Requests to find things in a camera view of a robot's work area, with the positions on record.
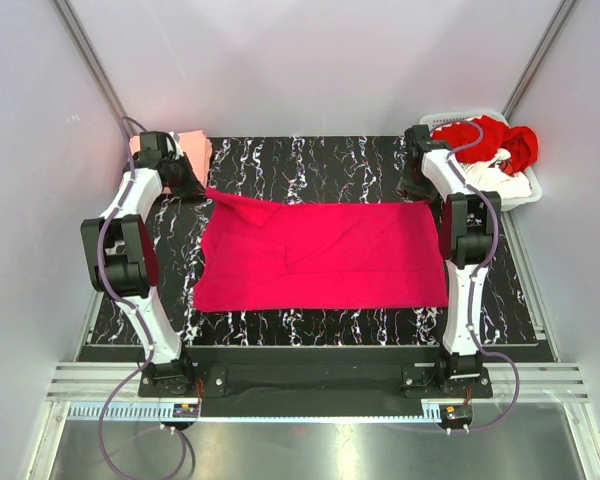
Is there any left aluminium frame post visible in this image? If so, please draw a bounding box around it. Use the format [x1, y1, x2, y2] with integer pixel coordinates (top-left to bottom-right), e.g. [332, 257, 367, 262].
[50, 0, 135, 136]

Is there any aluminium frame post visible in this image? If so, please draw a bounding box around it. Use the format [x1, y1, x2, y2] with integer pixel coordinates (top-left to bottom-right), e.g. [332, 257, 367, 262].
[501, 0, 579, 121]
[50, 0, 135, 136]

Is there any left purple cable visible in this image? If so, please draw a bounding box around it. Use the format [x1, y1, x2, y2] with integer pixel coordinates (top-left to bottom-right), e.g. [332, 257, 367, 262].
[98, 117, 196, 476]

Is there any red t shirt in basket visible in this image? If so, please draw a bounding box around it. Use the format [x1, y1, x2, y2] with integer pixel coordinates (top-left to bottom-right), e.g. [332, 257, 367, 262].
[431, 115, 539, 176]

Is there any magenta pink t shirt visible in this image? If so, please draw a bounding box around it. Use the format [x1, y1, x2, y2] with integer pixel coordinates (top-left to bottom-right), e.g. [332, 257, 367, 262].
[193, 189, 448, 313]

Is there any white plastic laundry basket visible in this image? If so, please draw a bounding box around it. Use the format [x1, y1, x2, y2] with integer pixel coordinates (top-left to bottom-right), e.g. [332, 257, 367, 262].
[420, 110, 542, 211]

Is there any slotted white cable duct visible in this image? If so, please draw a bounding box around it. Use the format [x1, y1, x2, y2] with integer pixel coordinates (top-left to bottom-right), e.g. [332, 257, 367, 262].
[69, 401, 441, 423]

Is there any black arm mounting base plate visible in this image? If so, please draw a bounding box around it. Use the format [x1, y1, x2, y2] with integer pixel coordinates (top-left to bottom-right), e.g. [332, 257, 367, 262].
[139, 364, 493, 400]

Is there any folded peach t shirt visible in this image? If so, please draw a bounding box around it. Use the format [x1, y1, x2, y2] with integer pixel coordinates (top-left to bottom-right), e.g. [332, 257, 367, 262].
[129, 130, 212, 193]

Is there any white printed t shirt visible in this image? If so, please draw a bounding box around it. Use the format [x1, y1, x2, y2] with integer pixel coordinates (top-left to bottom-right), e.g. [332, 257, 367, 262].
[462, 148, 531, 200]

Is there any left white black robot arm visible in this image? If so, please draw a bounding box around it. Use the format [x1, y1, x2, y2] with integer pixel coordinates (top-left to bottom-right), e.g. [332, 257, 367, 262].
[80, 131, 204, 397]

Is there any right aluminium frame post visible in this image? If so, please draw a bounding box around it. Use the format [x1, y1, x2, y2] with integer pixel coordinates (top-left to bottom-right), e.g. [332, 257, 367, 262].
[501, 0, 579, 121]

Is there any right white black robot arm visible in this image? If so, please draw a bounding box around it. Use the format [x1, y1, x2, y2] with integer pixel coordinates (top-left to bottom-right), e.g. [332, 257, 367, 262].
[404, 121, 501, 401]

